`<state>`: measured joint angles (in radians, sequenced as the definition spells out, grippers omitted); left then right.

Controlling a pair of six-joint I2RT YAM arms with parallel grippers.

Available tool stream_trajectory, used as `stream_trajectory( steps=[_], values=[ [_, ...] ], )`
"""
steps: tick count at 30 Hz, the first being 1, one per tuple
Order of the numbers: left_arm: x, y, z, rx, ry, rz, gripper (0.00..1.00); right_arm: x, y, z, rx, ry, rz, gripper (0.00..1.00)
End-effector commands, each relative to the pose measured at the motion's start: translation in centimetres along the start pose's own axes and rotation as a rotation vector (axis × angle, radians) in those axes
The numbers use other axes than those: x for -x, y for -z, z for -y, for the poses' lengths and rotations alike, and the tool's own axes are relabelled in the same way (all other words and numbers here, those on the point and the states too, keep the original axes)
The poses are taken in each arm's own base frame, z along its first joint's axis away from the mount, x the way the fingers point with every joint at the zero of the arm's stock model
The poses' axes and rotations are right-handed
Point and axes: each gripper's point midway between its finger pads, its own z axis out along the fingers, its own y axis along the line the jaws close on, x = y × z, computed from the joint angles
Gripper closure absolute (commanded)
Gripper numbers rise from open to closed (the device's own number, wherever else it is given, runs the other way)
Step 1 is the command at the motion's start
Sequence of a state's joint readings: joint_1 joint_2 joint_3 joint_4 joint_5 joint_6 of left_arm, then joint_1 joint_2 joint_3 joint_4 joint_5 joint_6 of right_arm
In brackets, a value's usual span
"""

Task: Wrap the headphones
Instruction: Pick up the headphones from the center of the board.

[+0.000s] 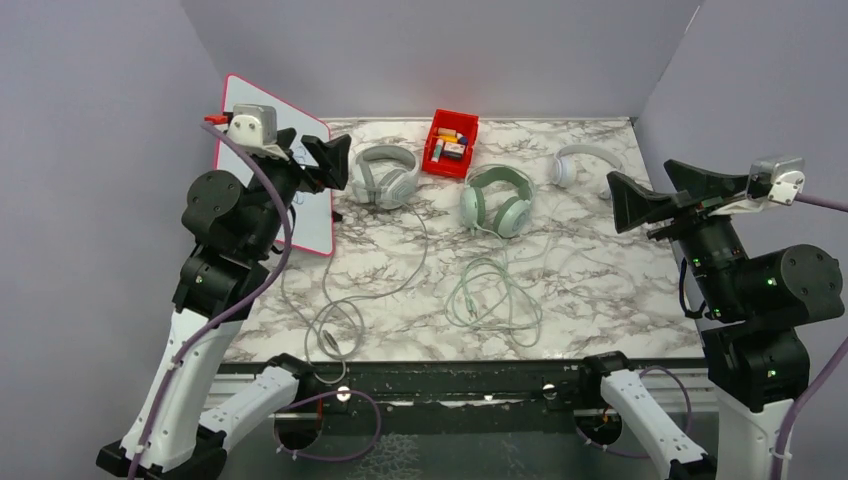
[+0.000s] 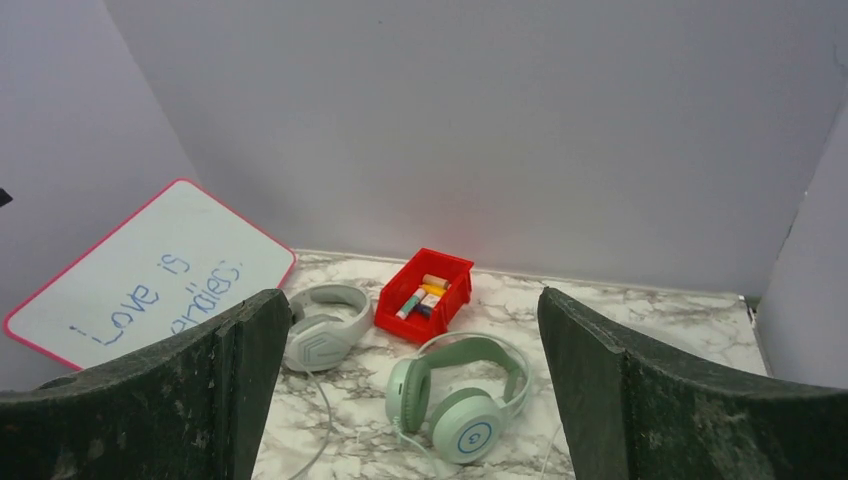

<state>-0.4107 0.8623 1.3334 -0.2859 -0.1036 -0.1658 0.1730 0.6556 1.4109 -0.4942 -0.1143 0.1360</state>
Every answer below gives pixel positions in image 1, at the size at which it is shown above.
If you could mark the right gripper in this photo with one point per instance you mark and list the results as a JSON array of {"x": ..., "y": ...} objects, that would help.
[{"x": 634, "y": 203}]

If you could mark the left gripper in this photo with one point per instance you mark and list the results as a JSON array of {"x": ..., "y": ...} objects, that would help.
[{"x": 331, "y": 157}]

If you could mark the grey white gaming headset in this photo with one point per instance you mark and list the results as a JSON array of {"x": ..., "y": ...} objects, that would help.
[{"x": 394, "y": 188}]

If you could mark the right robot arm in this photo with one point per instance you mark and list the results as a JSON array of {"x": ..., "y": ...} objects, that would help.
[{"x": 759, "y": 367}]

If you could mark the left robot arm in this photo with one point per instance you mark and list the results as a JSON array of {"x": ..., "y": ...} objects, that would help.
[{"x": 234, "y": 224}]

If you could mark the white headphones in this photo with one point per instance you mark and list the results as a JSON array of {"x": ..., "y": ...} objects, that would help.
[{"x": 572, "y": 161}]

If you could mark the green headphones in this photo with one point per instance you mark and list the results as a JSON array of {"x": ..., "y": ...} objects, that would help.
[{"x": 496, "y": 198}]

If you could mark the pink framed whiteboard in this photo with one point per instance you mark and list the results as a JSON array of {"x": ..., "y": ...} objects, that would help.
[{"x": 313, "y": 225}]

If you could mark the white green glue stick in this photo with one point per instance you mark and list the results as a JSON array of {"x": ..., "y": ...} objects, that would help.
[{"x": 438, "y": 147}]

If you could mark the red plastic bin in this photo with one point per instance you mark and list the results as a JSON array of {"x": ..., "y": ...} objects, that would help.
[{"x": 466, "y": 125}]

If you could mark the white small box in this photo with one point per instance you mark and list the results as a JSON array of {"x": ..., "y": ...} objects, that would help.
[{"x": 453, "y": 151}]

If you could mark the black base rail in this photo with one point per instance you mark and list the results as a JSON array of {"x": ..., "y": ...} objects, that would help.
[{"x": 471, "y": 397}]

